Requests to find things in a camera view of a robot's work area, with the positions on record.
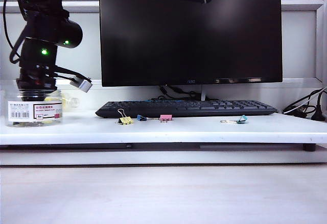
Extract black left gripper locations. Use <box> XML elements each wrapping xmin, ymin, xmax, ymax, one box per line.
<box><xmin>15</xmin><ymin>67</ymin><xmax>58</xmax><ymax>103</ymax></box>

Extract round transparent plastic jar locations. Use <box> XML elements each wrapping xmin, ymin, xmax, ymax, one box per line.
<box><xmin>7</xmin><ymin>88</ymin><xmax>63</xmax><ymax>128</ymax></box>

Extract yellow binder clip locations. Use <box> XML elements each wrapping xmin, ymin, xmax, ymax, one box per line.
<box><xmin>114</xmin><ymin>108</ymin><xmax>135</xmax><ymax>126</ymax></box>

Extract black computer monitor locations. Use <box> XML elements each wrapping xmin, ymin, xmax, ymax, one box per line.
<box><xmin>98</xmin><ymin>0</ymin><xmax>283</xmax><ymax>88</ymax></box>

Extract blue binder clip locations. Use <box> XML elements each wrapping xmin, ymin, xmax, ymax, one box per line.
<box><xmin>136</xmin><ymin>114</ymin><xmax>159</xmax><ymax>122</ymax></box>

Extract black computer keyboard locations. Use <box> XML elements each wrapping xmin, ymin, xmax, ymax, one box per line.
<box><xmin>95</xmin><ymin>99</ymin><xmax>278</xmax><ymax>119</ymax></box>

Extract pink binder clip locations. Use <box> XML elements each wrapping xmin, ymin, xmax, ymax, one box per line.
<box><xmin>158</xmin><ymin>114</ymin><xmax>174</xmax><ymax>125</ymax></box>

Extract white desk riser board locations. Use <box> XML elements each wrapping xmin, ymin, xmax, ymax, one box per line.
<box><xmin>0</xmin><ymin>111</ymin><xmax>327</xmax><ymax>145</ymax></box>

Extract teal binder clip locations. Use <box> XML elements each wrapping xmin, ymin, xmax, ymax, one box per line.
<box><xmin>219</xmin><ymin>114</ymin><xmax>249</xmax><ymax>125</ymax></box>

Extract black power plug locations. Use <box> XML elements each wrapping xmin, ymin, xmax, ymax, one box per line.
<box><xmin>310</xmin><ymin>101</ymin><xmax>327</xmax><ymax>122</ymax></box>

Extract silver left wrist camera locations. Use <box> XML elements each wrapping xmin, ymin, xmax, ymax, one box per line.
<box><xmin>68</xmin><ymin>76</ymin><xmax>93</xmax><ymax>94</ymax></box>

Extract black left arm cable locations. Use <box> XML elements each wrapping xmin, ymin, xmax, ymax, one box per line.
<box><xmin>2</xmin><ymin>0</ymin><xmax>28</xmax><ymax>65</ymax></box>

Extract black monitor cable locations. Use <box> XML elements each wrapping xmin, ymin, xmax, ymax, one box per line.
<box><xmin>150</xmin><ymin>85</ymin><xmax>202</xmax><ymax>101</ymax></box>

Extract grey aluminium partition frame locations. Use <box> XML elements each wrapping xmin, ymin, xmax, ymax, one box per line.
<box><xmin>0</xmin><ymin>0</ymin><xmax>327</xmax><ymax>84</ymax></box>

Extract black cable bundle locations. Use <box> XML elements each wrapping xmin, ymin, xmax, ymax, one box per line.
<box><xmin>282</xmin><ymin>87</ymin><xmax>327</xmax><ymax>115</ymax></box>

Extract white cable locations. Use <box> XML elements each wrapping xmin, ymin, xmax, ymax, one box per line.
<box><xmin>283</xmin><ymin>88</ymin><xmax>327</xmax><ymax>114</ymax></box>

